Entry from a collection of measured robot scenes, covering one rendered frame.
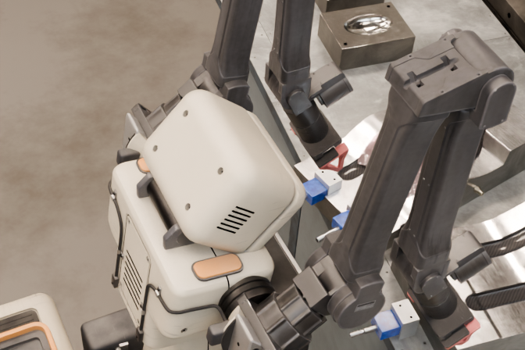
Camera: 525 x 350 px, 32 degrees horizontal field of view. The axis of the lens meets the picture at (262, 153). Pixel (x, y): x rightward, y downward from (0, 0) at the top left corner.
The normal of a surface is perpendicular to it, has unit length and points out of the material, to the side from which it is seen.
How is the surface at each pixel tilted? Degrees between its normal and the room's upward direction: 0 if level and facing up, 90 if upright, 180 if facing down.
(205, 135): 40
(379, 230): 90
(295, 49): 87
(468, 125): 101
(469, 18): 0
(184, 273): 8
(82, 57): 0
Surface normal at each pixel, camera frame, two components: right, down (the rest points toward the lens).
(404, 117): -0.88, 0.16
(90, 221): 0.06, -0.69
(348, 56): 0.32, 0.69
